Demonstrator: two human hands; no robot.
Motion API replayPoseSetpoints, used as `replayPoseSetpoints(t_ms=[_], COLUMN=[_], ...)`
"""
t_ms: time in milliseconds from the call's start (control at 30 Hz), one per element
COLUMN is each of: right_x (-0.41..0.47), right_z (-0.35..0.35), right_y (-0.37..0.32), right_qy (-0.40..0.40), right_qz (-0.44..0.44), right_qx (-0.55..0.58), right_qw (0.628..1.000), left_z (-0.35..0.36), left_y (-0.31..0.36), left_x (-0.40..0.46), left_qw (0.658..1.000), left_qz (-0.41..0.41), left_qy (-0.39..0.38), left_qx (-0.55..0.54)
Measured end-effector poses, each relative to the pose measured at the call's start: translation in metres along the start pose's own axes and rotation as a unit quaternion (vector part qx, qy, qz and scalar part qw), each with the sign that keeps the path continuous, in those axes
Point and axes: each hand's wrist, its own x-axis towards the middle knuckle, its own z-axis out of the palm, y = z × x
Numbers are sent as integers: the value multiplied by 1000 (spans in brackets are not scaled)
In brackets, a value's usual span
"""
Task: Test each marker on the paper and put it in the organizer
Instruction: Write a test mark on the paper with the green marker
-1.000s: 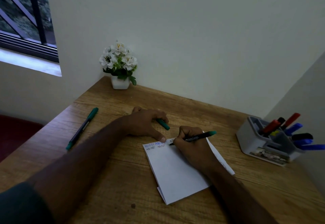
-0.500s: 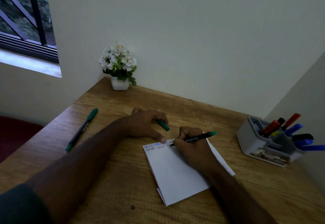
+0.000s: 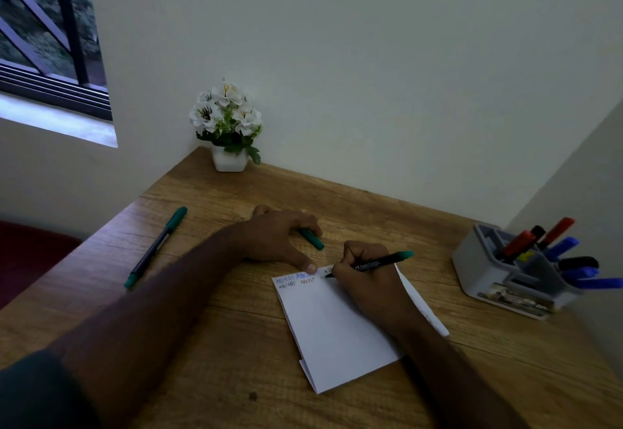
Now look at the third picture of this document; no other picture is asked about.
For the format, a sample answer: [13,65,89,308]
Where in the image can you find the person's left forearm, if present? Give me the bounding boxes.
[48,224,245,429]

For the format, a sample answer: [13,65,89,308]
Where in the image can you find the dark red seat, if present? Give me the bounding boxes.
[0,220,83,310]

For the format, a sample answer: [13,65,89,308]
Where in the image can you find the white window sill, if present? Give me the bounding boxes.
[0,91,119,149]

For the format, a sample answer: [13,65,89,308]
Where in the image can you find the grey desk organiser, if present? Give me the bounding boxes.
[451,223,586,321]

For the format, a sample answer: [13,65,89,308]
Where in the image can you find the dark pen with green cap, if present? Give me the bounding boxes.
[124,206,189,290]

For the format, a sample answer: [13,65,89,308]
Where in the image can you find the green pen cap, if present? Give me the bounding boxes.
[297,227,325,252]

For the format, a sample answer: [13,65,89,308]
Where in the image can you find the dark shirt sleeve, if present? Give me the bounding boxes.
[0,349,101,429]

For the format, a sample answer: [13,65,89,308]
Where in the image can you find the person's left hand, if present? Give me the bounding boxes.
[238,204,324,274]

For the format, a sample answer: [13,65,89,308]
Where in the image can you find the short red marker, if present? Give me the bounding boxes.
[500,230,537,258]

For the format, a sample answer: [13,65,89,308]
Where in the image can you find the dark window frame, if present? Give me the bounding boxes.
[0,59,114,122]

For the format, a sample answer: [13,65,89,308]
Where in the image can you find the person's right hand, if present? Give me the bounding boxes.
[331,241,420,338]

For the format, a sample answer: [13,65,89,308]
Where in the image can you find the black pen with green end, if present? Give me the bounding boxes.
[324,250,415,279]

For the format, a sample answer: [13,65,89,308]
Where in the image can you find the person's right forearm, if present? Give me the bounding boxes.
[388,314,532,429]

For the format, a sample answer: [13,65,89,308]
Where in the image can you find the white artificial flower plant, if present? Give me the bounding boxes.
[189,77,264,165]

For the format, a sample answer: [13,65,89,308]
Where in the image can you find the white paper sheet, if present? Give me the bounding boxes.
[272,262,450,395]

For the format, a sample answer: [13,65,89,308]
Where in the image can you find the dark metal window grille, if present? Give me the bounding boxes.
[0,0,100,86]

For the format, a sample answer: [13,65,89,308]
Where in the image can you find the thick black marker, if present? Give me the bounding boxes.
[557,256,600,272]

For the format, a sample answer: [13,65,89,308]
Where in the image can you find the blue marker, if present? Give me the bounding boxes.
[573,277,623,291]
[562,267,600,282]
[544,236,581,263]

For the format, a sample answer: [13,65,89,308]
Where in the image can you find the long red marker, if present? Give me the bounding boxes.
[537,217,576,251]

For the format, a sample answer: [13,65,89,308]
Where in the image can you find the small white plant pot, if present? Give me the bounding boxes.
[211,145,249,173]

